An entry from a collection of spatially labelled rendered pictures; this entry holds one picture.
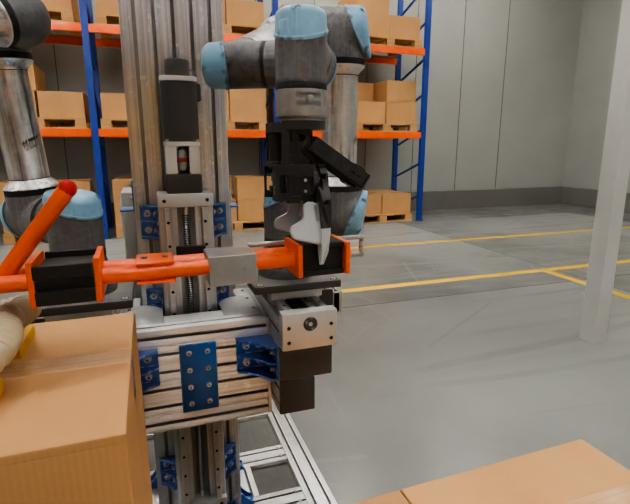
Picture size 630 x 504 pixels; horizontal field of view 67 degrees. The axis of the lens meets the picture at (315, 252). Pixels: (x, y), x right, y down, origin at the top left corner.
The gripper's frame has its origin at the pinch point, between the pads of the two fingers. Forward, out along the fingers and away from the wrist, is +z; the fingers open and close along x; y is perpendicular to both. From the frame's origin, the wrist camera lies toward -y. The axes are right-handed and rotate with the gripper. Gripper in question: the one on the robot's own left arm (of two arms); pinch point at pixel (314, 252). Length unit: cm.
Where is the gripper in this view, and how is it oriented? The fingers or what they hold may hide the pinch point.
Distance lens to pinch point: 75.8
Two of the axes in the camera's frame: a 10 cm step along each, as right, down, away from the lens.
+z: 0.0, 9.8, 2.1
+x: 3.4, 2.0, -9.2
